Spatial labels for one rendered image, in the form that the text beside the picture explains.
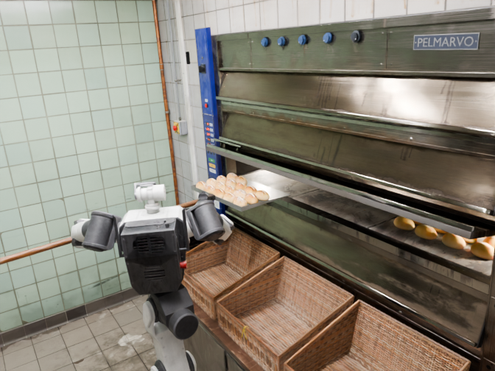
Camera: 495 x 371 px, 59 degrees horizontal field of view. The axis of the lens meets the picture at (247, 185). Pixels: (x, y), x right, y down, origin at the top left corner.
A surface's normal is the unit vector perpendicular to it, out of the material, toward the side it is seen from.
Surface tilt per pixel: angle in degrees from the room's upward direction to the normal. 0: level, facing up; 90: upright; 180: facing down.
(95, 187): 90
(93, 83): 90
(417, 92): 69
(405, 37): 90
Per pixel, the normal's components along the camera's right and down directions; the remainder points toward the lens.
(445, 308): -0.80, -0.12
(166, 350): 0.55, 0.06
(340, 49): -0.84, 0.22
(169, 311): 0.36, -0.52
